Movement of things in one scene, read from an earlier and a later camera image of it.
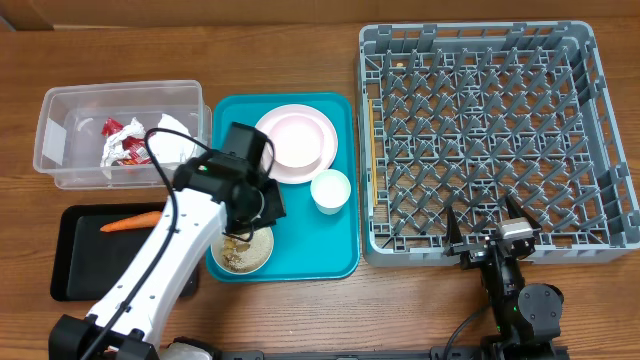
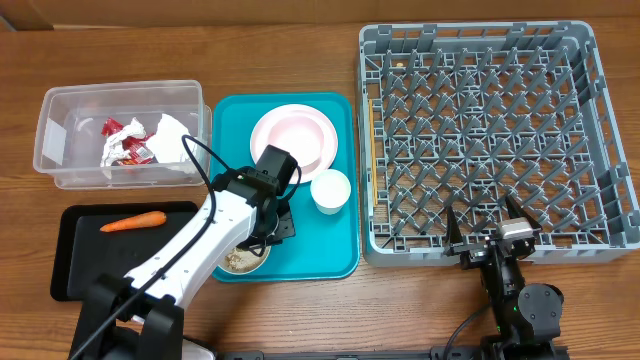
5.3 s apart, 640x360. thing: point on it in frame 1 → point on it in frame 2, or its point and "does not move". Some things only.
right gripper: x=473 y=251 does not move
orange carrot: x=149 y=219 does not move
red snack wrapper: x=136 y=147 does not move
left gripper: x=275 y=207 → x=286 y=227
